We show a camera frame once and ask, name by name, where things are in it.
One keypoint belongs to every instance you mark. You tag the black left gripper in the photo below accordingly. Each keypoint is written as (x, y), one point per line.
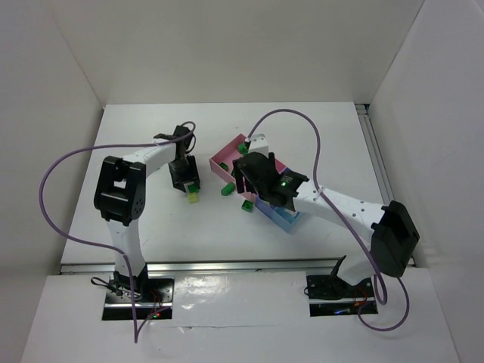
(185, 180)

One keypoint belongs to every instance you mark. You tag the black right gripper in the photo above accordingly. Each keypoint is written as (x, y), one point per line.
(242, 175)

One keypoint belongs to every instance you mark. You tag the green sloped lego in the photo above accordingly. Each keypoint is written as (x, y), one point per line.
(228, 189)

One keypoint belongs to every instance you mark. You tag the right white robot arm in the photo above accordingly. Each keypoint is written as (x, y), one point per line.
(387, 233)

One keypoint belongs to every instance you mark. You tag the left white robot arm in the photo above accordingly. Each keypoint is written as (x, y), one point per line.
(120, 196)

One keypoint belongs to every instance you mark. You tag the green square lego brick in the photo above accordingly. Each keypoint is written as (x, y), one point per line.
(193, 189)

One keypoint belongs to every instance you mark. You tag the green lego in tray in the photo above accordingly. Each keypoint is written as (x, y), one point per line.
(224, 165)

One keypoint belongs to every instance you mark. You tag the light green lego brick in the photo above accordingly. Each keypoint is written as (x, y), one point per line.
(192, 198)

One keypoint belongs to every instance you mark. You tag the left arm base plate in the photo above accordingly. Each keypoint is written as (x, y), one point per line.
(156, 299)

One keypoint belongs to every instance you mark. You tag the aluminium side rail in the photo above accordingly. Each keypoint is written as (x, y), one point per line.
(374, 152)

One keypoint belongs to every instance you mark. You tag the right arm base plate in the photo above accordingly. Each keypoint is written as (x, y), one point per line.
(332, 297)

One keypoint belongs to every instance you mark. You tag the aluminium front rail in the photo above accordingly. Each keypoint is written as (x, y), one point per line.
(207, 266)

